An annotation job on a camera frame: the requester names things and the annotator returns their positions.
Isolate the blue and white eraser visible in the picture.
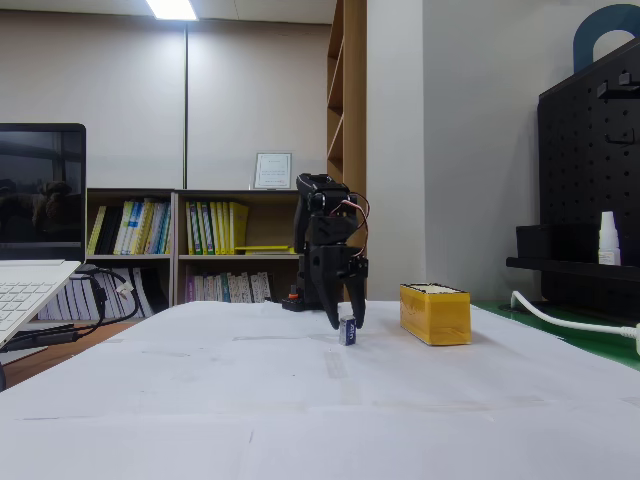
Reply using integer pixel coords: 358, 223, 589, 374
339, 314, 359, 347

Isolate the yellow rectangular box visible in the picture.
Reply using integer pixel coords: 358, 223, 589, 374
399, 282, 472, 347

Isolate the flat yellow folder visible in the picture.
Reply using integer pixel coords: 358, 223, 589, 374
233, 244, 292, 255

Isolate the low wooden bookshelf with books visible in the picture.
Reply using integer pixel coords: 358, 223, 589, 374
173, 188, 320, 307

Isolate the white paper table cover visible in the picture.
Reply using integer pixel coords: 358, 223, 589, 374
0, 298, 640, 480

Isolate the framed white certificate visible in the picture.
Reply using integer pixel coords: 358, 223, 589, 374
249, 151, 294, 191

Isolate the tall wooden bookshelf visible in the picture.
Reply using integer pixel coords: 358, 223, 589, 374
326, 0, 368, 303

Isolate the black box on pegboard shelf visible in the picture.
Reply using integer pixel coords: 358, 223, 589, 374
515, 224, 552, 261

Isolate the low grey bookshelf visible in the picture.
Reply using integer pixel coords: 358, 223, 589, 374
85, 187, 176, 321

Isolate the green desk mat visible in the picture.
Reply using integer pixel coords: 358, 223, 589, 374
469, 298, 640, 374

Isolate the small white dropper bottle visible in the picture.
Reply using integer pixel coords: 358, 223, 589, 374
598, 211, 623, 266

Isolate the black pegboard organizer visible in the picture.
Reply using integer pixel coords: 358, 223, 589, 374
505, 37, 640, 321

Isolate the ceiling light panel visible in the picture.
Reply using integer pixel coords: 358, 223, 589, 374
144, 0, 199, 22

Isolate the white laptop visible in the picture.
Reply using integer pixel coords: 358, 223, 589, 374
0, 123, 87, 351

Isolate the blue arch-shaped sign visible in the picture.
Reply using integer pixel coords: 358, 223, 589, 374
572, 3, 640, 76

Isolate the wide yellow ring binder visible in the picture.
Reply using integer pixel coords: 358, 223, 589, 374
228, 201, 250, 256

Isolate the thick white power cable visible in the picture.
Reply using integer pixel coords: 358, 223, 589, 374
509, 291, 640, 357

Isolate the thin vertical wall pipe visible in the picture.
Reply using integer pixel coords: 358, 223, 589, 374
181, 22, 190, 190

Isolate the black laptop cable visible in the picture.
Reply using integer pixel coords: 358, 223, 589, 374
0, 267, 141, 354

